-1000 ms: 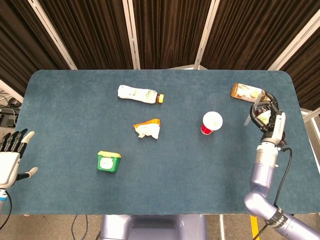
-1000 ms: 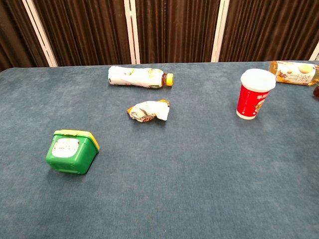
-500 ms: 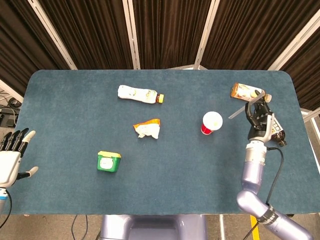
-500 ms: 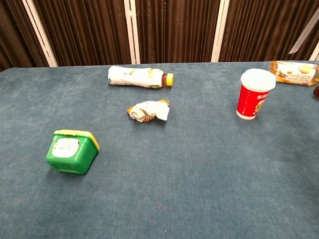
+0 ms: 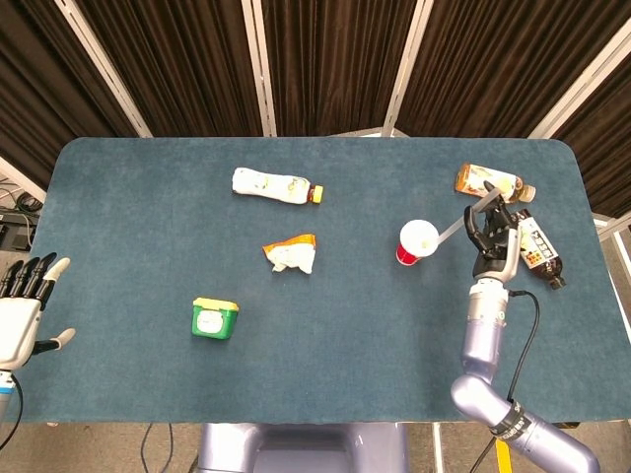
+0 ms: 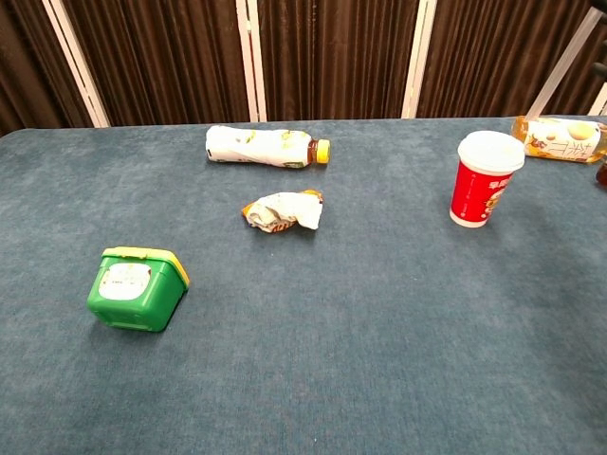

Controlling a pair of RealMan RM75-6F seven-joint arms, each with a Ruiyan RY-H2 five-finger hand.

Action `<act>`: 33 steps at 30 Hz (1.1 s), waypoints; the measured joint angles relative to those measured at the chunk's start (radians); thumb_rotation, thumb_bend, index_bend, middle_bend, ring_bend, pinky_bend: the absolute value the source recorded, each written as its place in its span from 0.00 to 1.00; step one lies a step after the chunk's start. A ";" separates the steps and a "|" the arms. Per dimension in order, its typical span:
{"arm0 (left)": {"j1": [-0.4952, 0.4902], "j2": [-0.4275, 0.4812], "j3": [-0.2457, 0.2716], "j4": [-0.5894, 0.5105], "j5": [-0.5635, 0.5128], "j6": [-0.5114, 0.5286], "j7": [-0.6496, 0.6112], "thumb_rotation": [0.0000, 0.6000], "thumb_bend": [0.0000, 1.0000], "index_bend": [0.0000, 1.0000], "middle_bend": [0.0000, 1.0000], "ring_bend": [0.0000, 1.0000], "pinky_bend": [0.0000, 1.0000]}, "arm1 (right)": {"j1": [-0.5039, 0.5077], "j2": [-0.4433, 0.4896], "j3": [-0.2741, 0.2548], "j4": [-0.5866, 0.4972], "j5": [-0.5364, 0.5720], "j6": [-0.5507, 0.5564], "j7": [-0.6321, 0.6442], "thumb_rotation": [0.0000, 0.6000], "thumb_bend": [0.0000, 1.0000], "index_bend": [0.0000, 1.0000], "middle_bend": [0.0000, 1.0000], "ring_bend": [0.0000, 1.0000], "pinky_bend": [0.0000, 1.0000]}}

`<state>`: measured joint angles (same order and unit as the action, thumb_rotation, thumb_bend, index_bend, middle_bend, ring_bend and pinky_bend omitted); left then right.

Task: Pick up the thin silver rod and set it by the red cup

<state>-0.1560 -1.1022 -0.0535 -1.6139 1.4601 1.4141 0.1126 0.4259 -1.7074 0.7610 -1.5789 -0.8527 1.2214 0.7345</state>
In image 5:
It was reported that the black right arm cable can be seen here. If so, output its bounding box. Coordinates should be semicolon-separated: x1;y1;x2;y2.
467;289;541;473

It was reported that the crumpled orange white snack bag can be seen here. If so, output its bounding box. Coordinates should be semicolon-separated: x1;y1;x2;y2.
261;234;317;275

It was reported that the red paper cup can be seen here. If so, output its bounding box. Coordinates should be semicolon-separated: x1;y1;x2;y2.
395;219;440;267

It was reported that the amber tea bottle beige cap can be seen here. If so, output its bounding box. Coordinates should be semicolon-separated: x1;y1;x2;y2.
454;163;537;205

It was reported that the black floor equipment with cables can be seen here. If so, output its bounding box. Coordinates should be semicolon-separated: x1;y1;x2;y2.
0;179;45;252

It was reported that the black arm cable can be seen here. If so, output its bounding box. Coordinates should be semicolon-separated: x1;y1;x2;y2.
467;289;541;473
0;374;24;452

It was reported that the clear plastic straw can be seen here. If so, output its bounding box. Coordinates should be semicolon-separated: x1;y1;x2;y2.
436;191;504;246

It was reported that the blue floor cable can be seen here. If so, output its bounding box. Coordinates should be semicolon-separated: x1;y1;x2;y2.
140;423;175;473

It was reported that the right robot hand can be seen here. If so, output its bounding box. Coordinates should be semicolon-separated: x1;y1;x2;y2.
462;180;523;287

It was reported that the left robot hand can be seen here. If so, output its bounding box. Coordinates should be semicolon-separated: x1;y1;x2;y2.
0;251;77;371

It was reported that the lavender robot torso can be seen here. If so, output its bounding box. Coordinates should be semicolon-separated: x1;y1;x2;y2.
196;422;410;473

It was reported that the green tub yellow lid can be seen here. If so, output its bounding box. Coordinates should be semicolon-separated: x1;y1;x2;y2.
190;296;241;341

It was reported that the blue table mat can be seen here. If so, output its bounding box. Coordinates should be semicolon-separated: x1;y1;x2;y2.
9;136;631;426

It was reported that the white partition frame post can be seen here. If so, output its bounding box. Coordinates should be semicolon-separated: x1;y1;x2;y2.
241;0;278;138
53;0;153;138
594;211;631;242
0;156;48;202
526;19;631;139
383;0;435;138

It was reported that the white partition foot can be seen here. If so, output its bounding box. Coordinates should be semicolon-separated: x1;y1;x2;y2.
327;126;410;139

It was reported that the white label bottle orange cap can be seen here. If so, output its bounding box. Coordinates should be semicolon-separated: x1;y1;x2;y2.
232;167;325;205

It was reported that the dark tea bottle black cap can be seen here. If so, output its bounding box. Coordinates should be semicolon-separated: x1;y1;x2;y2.
511;209;567;291

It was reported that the dark brown curtain panel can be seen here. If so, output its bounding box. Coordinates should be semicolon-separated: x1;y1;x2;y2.
0;0;140;174
73;0;265;138
396;0;631;139
550;46;631;219
259;0;420;137

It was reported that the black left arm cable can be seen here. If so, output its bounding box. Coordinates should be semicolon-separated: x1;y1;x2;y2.
0;374;24;452

